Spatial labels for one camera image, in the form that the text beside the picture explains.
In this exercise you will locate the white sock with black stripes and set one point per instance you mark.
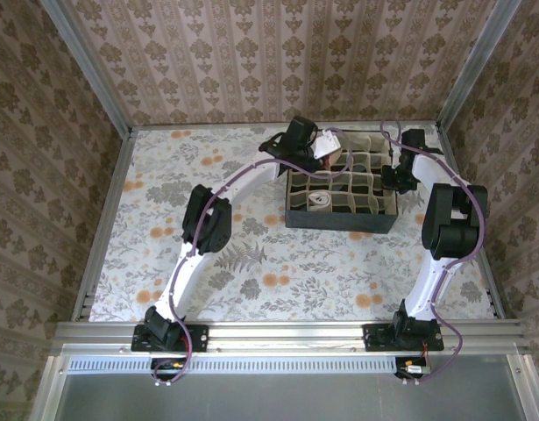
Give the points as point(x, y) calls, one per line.
point(321, 201)

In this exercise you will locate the dark fabric divided organizer box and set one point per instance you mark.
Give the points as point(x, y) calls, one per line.
point(339, 221)

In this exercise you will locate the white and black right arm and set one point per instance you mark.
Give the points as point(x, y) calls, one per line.
point(453, 228)

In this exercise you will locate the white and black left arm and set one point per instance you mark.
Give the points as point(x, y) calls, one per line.
point(207, 219)

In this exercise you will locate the floral patterned tablecloth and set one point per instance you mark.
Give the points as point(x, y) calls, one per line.
point(339, 272)

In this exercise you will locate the grey metal panel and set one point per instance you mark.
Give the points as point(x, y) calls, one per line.
point(286, 399)

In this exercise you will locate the aluminium right corner post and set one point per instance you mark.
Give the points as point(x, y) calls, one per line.
point(477, 66)

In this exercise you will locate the aluminium corner post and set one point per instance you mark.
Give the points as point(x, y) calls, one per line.
point(91, 70)
point(477, 66)

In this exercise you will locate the aluminium right side rail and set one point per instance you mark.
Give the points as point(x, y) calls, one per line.
point(489, 285)

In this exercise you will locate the aluminium rail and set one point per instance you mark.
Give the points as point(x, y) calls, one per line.
point(108, 219)
point(286, 340)
point(489, 285)

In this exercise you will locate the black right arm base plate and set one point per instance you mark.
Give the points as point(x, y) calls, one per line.
point(378, 337)

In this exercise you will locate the aluminium front rail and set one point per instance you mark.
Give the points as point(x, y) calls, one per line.
point(286, 340)

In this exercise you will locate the aluminium left side rail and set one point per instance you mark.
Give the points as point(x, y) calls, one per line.
point(108, 219)

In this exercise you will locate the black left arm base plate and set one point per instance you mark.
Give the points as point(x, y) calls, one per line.
point(199, 337)

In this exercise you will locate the aluminium left corner post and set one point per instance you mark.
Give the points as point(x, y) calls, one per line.
point(91, 70)

